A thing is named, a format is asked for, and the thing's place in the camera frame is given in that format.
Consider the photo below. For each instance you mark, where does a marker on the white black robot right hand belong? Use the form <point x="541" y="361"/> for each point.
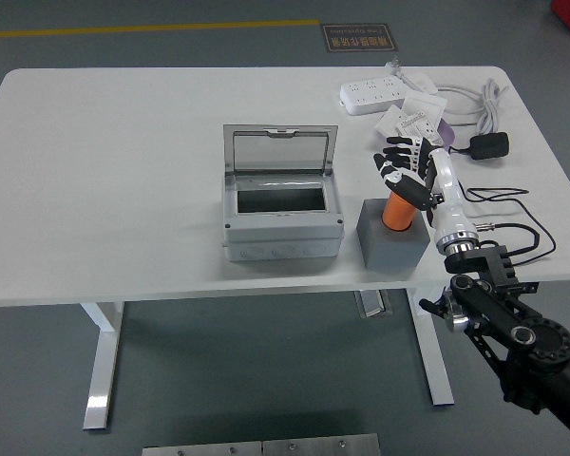
<point x="449" y="209"/>

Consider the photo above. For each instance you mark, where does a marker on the orange cylindrical battery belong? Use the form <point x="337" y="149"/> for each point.
<point x="396" y="214"/>

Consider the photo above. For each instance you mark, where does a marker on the transparent hinged box lid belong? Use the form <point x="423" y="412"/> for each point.
<point x="229" y="147"/>

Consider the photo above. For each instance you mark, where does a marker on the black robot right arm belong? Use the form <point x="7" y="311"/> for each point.
<point x="494" y="304"/>

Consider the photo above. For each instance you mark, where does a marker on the grey plastic junction box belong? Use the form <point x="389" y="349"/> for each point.
<point x="280" y="235"/>

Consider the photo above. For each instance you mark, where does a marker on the grey block with round hole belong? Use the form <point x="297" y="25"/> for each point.
<point x="394" y="252"/>

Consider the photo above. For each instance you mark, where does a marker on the purple plastic tray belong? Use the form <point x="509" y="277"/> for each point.
<point x="446" y="135"/>

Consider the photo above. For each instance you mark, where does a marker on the black power adapter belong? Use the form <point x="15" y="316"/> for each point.
<point x="489" y="145"/>

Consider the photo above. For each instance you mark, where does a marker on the white socket panel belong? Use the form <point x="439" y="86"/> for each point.
<point x="390" y="121"/>

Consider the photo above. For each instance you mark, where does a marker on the black table control panel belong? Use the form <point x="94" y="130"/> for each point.
<point x="529" y="287"/>

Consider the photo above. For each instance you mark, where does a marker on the silver metal bar under table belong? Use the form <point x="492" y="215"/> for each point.
<point x="373" y="304"/>

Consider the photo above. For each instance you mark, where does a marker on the white power strip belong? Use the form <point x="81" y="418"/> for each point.
<point x="370" y="95"/>

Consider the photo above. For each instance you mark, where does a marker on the white table leg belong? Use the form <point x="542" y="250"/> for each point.
<point x="102" y="370"/>
<point x="434" y="370"/>

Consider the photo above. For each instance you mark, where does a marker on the brown floor sign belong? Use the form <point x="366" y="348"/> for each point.
<point x="358" y="40"/>

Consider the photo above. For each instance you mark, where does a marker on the yellow floor tape line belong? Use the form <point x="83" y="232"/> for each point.
<point x="123" y="28"/>

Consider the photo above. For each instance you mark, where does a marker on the white square switch panel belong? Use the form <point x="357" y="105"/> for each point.
<point x="425" y="107"/>

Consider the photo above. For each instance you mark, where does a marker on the small white wall switch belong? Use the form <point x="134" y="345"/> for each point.
<point x="423" y="84"/>

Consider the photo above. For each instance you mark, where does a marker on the grey metal base plate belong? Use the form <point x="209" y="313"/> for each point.
<point x="320" y="446"/>
<point x="202" y="450"/>

